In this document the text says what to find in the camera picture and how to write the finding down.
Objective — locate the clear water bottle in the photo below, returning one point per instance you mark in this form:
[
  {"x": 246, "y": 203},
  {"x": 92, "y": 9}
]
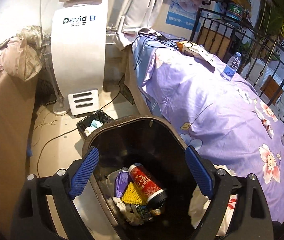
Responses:
[{"x": 231, "y": 66}]

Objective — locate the beige crumpled cloth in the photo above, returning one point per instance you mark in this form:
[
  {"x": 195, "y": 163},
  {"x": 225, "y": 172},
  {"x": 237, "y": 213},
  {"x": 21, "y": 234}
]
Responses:
[{"x": 22, "y": 56}]

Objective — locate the purple tissue pack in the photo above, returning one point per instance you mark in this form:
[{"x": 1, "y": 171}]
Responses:
[{"x": 121, "y": 182}]

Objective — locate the white beauty machine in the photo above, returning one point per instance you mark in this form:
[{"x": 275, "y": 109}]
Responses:
[{"x": 78, "y": 36}]

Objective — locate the red paper tea cup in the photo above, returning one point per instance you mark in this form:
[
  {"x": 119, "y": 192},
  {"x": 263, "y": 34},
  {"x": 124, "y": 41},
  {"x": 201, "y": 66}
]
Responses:
[{"x": 151, "y": 192}]

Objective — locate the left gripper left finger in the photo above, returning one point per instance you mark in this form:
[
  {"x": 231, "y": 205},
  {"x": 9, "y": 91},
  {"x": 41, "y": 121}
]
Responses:
[{"x": 32, "y": 218}]

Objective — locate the purple floral bed sheet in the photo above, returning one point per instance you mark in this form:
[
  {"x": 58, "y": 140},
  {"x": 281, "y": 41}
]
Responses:
[{"x": 225, "y": 121}]

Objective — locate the papers on bed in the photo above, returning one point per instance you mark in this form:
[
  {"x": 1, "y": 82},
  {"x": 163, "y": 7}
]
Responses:
[{"x": 198, "y": 52}]

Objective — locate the white tissues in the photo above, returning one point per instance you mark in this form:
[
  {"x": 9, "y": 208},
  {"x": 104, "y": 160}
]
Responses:
[{"x": 119, "y": 207}]

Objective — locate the yellow foam net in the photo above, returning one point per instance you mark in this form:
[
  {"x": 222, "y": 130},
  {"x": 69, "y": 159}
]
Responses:
[{"x": 132, "y": 196}]

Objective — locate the black iron headboard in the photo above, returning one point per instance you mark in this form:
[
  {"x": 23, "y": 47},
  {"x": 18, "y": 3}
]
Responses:
[{"x": 223, "y": 36}]

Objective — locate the black trash bin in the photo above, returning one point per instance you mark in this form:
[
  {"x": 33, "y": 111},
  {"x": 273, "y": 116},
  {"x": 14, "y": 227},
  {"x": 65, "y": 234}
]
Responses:
[{"x": 164, "y": 171}]

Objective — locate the small black waste basket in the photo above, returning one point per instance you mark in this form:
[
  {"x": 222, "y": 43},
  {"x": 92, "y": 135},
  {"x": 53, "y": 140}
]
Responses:
[{"x": 92, "y": 122}]

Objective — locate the orange brown cushion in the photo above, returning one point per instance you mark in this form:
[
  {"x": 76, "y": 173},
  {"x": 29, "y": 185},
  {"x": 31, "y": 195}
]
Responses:
[{"x": 271, "y": 89}]

